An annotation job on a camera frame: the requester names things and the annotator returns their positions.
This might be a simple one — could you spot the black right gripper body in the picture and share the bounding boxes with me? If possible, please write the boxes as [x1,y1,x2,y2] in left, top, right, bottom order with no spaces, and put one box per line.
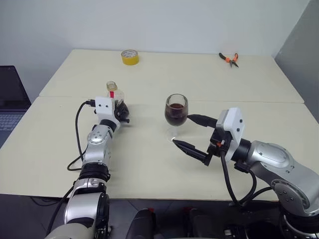
[208,124,231,158]

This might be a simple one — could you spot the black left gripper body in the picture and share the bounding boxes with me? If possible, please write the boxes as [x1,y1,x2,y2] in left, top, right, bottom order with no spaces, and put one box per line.
[113,104,123,122]

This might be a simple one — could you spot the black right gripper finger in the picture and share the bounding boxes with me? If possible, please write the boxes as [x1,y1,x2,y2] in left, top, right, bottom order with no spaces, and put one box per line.
[173,139,212,167]
[187,114,218,129]

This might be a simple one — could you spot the clear plastic drink bottle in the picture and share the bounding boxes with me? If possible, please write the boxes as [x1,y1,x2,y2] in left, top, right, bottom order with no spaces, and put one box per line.
[106,81,125,108]

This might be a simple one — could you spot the clear wine glass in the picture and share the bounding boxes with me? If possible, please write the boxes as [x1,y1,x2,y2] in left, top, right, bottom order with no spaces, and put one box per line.
[164,94,189,141]

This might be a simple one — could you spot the yellow tape roll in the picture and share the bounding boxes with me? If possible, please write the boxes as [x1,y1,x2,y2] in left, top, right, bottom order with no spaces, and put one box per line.
[121,49,140,66]

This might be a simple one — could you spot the orange black pliers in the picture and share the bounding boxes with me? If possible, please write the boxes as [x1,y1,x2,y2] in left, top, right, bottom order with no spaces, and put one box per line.
[218,52,240,69]

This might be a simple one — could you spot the dark rounded narrow shape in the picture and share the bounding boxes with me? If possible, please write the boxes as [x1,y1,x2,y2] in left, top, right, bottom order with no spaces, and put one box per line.
[126,208,157,239]

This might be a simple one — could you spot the grey partition panel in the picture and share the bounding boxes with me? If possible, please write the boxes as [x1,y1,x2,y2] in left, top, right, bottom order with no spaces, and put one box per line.
[273,0,319,150]

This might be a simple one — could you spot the dark open laptop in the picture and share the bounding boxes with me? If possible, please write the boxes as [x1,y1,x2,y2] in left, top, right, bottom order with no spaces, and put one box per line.
[0,65,32,136]

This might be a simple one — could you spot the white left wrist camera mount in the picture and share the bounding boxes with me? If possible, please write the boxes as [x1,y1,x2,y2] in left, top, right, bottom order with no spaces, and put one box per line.
[95,96,121,127]

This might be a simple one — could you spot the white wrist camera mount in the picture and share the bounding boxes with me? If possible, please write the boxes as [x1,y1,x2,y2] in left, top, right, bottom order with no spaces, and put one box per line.
[95,96,121,127]
[216,107,246,161]

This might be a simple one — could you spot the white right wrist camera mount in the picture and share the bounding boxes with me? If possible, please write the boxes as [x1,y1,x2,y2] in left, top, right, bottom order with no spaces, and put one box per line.
[216,107,246,161]

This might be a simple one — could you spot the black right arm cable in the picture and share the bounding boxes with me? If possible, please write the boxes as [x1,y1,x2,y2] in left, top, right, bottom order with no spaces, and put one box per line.
[220,149,276,208]

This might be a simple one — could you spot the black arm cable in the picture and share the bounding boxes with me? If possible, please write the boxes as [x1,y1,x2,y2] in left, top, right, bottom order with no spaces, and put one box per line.
[220,149,276,208]
[66,99,97,171]

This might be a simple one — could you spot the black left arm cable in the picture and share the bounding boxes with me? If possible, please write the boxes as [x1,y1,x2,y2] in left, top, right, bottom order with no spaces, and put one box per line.
[66,99,97,171]

